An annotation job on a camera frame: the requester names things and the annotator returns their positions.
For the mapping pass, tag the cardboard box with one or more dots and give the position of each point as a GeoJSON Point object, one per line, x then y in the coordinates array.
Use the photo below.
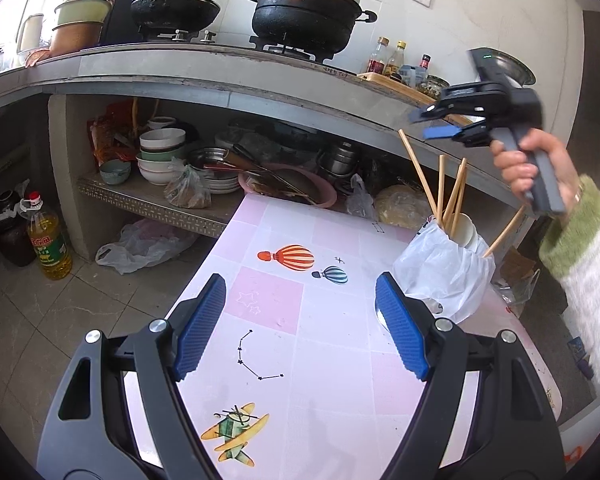
{"type": "Point", "coordinates": [517, 265]}

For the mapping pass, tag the stacked steel pots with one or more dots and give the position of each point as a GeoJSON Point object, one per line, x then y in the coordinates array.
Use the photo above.
{"type": "Point", "coordinates": [340, 160]}

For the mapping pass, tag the white plastic shopping bag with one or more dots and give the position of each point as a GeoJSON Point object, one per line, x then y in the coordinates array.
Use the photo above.
{"type": "Point", "coordinates": [135, 247]}

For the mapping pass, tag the stainless steel basin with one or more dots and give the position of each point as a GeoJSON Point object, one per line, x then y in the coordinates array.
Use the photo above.
{"type": "Point", "coordinates": [517, 70]}

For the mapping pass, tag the gas stove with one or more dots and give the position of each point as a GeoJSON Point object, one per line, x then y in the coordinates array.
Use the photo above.
{"type": "Point", "coordinates": [207, 36]}

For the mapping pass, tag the bagged flatbread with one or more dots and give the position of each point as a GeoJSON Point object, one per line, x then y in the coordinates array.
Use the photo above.
{"type": "Point", "coordinates": [400, 207]}

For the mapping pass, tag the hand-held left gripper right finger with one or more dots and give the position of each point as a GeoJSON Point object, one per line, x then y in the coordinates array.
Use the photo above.
{"type": "Point", "coordinates": [402, 325]}

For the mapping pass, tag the pink plastic basin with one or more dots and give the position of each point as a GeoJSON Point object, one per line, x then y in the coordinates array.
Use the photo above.
{"type": "Point", "coordinates": [320, 192]}

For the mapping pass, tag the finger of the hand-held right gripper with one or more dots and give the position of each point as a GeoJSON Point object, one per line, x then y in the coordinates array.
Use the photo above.
{"type": "Point", "coordinates": [440, 133]}
{"type": "Point", "coordinates": [430, 111]}

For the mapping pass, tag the cooking oil bottle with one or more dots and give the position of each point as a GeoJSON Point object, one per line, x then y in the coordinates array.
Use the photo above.
{"type": "Point", "coordinates": [50, 250]}

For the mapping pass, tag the filled clear plastic bag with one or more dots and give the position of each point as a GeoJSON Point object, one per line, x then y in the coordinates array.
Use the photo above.
{"type": "Point", "coordinates": [187, 190]}

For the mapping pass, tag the dark brown jar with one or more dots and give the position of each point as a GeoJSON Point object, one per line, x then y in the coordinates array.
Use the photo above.
{"type": "Point", "coordinates": [12, 240]}

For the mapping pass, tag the pink printed tablecloth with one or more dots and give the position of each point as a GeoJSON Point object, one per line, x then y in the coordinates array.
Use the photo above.
{"type": "Point", "coordinates": [305, 340]}

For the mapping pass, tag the red-cap sauce bottle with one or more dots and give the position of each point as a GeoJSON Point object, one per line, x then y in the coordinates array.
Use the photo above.
{"type": "Point", "coordinates": [422, 67]}

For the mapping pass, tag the stack of white bowls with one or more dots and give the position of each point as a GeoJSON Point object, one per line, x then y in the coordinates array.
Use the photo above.
{"type": "Point", "coordinates": [160, 160]}

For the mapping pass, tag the concrete kitchen counter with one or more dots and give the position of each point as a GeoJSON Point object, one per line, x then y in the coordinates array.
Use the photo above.
{"type": "Point", "coordinates": [180, 67]}

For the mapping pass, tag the blue packet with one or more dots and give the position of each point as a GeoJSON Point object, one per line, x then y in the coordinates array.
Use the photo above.
{"type": "Point", "coordinates": [407, 74]}

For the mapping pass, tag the wooden chopstick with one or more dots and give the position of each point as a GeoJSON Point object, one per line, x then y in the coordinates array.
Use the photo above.
{"type": "Point", "coordinates": [505, 230]}
{"type": "Point", "coordinates": [455, 190]}
{"type": "Point", "coordinates": [441, 185]}
{"type": "Point", "coordinates": [417, 175]}

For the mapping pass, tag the glass sauce bottle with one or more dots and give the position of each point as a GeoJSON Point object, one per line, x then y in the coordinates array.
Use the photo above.
{"type": "Point", "coordinates": [377, 62]}

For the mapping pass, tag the large black lidded pot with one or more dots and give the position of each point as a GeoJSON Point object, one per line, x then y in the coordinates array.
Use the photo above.
{"type": "Point", "coordinates": [305, 15]}

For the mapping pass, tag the black panel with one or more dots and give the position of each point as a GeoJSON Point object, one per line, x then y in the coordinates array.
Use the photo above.
{"type": "Point", "coordinates": [120, 0]}

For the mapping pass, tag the stack of plates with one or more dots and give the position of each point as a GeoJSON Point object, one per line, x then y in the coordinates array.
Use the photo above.
{"type": "Point", "coordinates": [215, 182]}

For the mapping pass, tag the person's right hand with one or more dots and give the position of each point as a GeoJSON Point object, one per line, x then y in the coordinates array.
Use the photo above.
{"type": "Point", "coordinates": [550, 160]}

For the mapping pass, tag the red food packages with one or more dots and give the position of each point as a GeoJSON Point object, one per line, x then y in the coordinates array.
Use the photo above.
{"type": "Point", "coordinates": [107, 135]}

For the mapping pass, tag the person's right forearm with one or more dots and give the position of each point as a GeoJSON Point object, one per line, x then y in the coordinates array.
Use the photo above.
{"type": "Point", "coordinates": [590, 285]}

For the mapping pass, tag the yellow-cap sauce bottle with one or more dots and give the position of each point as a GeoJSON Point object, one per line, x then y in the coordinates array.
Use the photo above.
{"type": "Point", "coordinates": [394, 65]}

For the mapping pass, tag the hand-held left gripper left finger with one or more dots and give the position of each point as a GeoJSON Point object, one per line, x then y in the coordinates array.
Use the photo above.
{"type": "Point", "coordinates": [200, 325]}

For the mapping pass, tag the teal bowl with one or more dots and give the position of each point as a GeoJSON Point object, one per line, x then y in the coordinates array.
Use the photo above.
{"type": "Point", "coordinates": [115, 172]}

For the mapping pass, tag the knotted clear plastic bag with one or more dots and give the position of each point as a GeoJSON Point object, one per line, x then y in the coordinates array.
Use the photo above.
{"type": "Point", "coordinates": [360, 200]}

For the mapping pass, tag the metal tread-plate shelf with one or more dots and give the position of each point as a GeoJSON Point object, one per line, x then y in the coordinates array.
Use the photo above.
{"type": "Point", "coordinates": [155, 207]}

